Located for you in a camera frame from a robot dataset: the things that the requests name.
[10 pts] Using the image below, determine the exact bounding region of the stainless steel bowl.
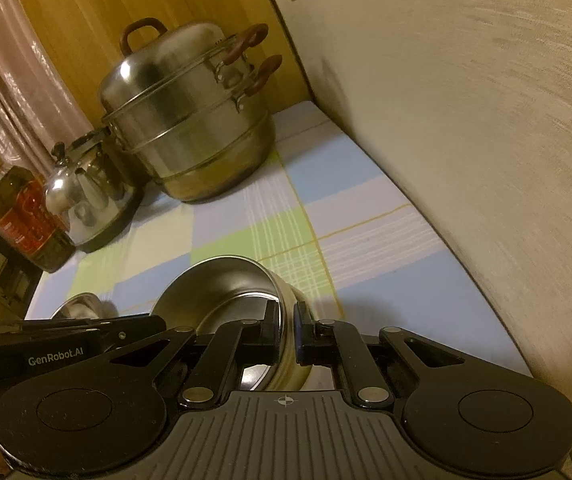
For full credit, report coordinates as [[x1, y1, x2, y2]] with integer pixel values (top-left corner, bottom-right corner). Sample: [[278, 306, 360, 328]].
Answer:
[[50, 291, 119, 321], [152, 256, 287, 392]]

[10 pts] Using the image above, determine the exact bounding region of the pink curtain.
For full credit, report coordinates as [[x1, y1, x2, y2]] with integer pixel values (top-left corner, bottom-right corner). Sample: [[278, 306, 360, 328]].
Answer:
[[0, 0, 95, 211]]

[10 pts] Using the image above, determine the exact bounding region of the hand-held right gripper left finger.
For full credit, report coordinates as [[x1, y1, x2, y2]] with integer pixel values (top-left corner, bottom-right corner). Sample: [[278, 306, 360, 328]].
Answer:
[[108, 302, 283, 407]]

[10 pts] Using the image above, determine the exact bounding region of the cooking oil bottle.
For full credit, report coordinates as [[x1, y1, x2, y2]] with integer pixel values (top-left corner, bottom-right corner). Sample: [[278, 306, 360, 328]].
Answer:
[[0, 156, 76, 274]]

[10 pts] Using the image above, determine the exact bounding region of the stainless steel kettle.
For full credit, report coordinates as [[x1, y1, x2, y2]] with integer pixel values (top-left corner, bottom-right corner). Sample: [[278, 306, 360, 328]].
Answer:
[[43, 127, 142, 254]]

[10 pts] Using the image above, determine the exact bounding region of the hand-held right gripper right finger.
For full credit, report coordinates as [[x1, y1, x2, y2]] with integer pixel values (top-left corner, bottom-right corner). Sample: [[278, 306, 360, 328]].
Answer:
[[293, 301, 468, 407]]

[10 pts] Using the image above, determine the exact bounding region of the checked pastel tablecloth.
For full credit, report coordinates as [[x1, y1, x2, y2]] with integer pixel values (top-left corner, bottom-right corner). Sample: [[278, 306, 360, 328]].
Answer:
[[26, 100, 537, 392]]

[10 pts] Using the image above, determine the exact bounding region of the stainless steel steamer pot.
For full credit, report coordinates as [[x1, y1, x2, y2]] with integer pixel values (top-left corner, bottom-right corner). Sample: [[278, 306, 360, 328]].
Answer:
[[100, 17, 284, 204]]

